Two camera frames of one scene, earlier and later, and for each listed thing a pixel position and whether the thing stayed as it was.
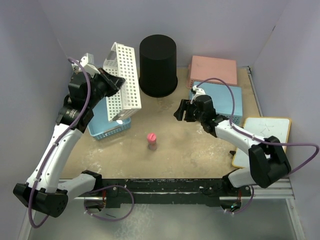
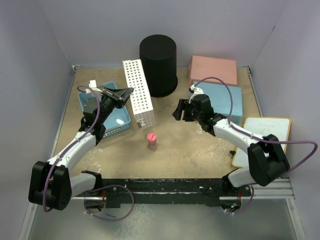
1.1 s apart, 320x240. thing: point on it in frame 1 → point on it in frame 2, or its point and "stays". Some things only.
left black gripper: x=114 y=83 → x=121 y=95
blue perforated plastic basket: x=222 y=99 stays
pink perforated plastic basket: x=202 y=68 stays
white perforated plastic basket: x=121 y=61 → x=140 y=96
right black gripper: x=185 y=106 stays
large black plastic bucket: x=158 y=65 stays
